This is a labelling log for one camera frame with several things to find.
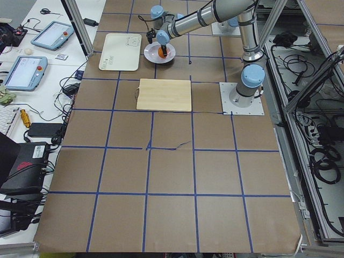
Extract orange fruit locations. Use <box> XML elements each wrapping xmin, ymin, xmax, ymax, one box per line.
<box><xmin>158</xmin><ymin>48</ymin><xmax>170</xmax><ymax>59</ymax></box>

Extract white round plate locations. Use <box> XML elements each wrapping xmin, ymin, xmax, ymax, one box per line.
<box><xmin>144</xmin><ymin>42</ymin><xmax>176</xmax><ymax>64</ymax></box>

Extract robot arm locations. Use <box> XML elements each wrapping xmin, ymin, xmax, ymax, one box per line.
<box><xmin>146</xmin><ymin>5</ymin><xmax>184</xmax><ymax>45</ymax></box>
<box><xmin>147</xmin><ymin>1</ymin><xmax>265</xmax><ymax>98</ymax></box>

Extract white bear tray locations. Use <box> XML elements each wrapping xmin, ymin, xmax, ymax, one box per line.
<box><xmin>98</xmin><ymin>33</ymin><xmax>142</xmax><ymax>71</ymax></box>

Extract bamboo cutting board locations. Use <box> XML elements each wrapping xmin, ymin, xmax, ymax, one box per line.
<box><xmin>137</xmin><ymin>78</ymin><xmax>192</xmax><ymax>112</ymax></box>

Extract black power brick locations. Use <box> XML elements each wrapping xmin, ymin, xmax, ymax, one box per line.
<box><xmin>83</xmin><ymin>18</ymin><xmax>99</xmax><ymax>27</ymax></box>

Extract small printed card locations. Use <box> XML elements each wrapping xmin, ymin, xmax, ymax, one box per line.
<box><xmin>55</xmin><ymin>54</ymin><xmax>68</xmax><ymax>60</ymax></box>

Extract upper blue teach pendant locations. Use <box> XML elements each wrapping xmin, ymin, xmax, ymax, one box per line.
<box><xmin>31</xmin><ymin>21</ymin><xmax>74</xmax><ymax>51</ymax></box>

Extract blue teach pendant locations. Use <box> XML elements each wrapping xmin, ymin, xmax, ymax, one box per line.
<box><xmin>31</xmin><ymin>21</ymin><xmax>74</xmax><ymax>51</ymax></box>
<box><xmin>4</xmin><ymin>56</ymin><xmax>48</xmax><ymax>91</ymax></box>

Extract black scissors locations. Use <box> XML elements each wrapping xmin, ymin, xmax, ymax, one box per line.
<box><xmin>40</xmin><ymin>8</ymin><xmax>61</xmax><ymax>15</ymax></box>

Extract lower blue teach pendant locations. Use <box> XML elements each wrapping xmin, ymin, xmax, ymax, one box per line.
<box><xmin>4</xmin><ymin>56</ymin><xmax>48</xmax><ymax>91</ymax></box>

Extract black power adapter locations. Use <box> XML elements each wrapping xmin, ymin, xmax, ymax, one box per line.
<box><xmin>27</xmin><ymin>123</ymin><xmax>62</xmax><ymax>138</ymax></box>

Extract gold metal cylinder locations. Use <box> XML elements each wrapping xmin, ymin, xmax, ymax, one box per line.
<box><xmin>20</xmin><ymin>109</ymin><xmax>31</xmax><ymax>128</ymax></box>

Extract white keyboard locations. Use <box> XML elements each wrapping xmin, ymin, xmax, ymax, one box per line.
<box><xmin>1</xmin><ymin>106</ymin><xmax>20</xmax><ymax>137</ymax></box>

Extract black electronics box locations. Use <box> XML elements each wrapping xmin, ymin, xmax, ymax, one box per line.
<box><xmin>1</xmin><ymin>141</ymin><xmax>50</xmax><ymax>196</ymax></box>

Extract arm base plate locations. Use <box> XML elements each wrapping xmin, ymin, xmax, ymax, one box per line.
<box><xmin>211</xmin><ymin>22</ymin><xmax>241</xmax><ymax>38</ymax></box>
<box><xmin>219</xmin><ymin>82</ymin><xmax>264</xmax><ymax>116</ymax></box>

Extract aluminium frame post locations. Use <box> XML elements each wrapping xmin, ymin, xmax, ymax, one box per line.
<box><xmin>61</xmin><ymin>0</ymin><xmax>94</xmax><ymax>57</ymax></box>

